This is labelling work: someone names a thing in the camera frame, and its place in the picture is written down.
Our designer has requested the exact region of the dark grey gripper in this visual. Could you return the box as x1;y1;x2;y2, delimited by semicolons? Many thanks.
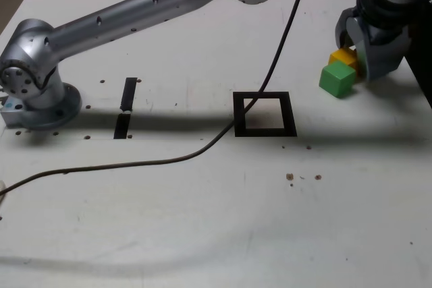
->
335;7;412;82

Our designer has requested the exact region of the yellow cube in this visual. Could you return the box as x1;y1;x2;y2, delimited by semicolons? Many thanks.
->
329;47;358;73

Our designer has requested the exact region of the green cube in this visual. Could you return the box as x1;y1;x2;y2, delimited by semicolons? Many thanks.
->
319;61;357;99

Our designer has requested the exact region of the black tape square outline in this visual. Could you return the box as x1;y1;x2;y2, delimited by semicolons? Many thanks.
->
232;90;298;138

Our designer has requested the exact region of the black tape strip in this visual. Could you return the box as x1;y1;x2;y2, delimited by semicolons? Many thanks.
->
113;77;138;140

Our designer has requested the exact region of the black cable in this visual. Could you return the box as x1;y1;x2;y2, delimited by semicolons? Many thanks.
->
0;0;317;196

